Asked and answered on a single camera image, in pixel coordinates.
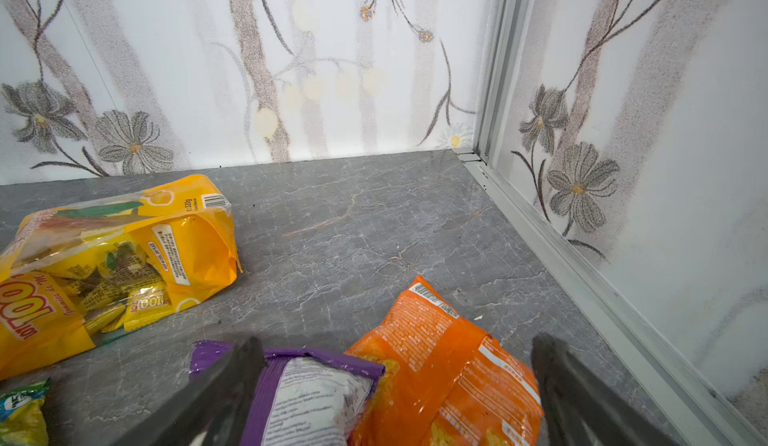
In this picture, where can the green snack packet rear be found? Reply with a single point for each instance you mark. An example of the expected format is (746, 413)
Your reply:
(22, 419)

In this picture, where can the purple snack packet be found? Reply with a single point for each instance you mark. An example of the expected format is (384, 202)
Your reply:
(310, 396)

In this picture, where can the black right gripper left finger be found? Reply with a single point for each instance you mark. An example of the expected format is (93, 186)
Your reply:
(215, 406)

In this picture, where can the yellow candy bag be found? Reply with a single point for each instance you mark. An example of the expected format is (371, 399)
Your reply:
(78, 276)

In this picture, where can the orange chips packet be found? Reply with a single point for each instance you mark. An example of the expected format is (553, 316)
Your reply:
(446, 381)

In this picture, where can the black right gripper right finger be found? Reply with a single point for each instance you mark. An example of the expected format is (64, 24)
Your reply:
(579, 408)

